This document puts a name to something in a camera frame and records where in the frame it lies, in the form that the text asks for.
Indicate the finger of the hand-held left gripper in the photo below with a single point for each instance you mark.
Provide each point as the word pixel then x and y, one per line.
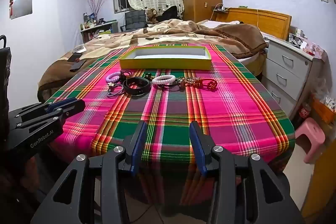
pixel 71 109
pixel 63 103

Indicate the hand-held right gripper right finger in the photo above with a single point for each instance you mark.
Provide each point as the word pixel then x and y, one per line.
pixel 195 145

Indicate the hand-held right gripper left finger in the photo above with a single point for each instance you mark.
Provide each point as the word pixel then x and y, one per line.
pixel 139 145

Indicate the black smart band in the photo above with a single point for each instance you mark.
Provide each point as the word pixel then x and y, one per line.
pixel 136 92

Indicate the small gold green trinket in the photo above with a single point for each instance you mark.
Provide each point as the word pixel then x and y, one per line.
pixel 147 75

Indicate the yellow cardboard box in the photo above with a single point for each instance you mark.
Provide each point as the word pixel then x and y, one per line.
pixel 165 62

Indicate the pink green plaid cloth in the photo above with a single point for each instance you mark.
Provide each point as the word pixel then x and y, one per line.
pixel 223 113

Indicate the red black phone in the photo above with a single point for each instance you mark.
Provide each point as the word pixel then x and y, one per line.
pixel 74 57

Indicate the white card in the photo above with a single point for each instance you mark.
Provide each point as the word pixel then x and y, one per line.
pixel 80 49

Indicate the group of bottles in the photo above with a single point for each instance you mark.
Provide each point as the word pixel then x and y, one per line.
pixel 88 22

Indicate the white desk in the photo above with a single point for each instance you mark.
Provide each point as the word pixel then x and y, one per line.
pixel 105 27

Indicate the white bed sheet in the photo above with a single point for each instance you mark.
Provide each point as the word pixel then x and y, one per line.
pixel 252 61

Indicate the purple decorative branches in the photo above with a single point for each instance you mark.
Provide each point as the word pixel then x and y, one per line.
pixel 96 6

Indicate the black office chair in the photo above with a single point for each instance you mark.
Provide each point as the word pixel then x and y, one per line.
pixel 135 19

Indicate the brown patterned blanket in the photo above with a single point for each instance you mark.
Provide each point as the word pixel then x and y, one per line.
pixel 157 35

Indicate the cola bottle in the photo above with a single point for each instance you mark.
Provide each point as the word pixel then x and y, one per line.
pixel 305 111

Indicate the window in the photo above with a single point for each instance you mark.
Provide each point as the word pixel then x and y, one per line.
pixel 119 2

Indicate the pink plastic stool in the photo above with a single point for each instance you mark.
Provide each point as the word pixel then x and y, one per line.
pixel 311 132

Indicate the grey drawer nightstand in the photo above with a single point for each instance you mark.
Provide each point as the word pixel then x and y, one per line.
pixel 286 69

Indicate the white pillow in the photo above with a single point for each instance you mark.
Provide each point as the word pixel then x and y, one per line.
pixel 220 24

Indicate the brown teddy bear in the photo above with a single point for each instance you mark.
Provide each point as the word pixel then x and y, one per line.
pixel 151 15

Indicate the black cloth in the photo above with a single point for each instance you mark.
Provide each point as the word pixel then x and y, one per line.
pixel 170 14

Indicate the orange box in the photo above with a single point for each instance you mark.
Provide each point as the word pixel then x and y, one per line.
pixel 325 111

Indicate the wooden bed headboard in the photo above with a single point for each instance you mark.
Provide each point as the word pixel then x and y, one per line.
pixel 270 22

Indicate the clutter of small boxes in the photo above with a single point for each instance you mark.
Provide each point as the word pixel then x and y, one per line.
pixel 307 44

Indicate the silver wall poster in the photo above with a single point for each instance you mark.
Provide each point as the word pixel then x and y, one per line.
pixel 21 3

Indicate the small wall shelf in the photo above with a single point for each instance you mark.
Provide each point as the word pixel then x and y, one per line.
pixel 220 9

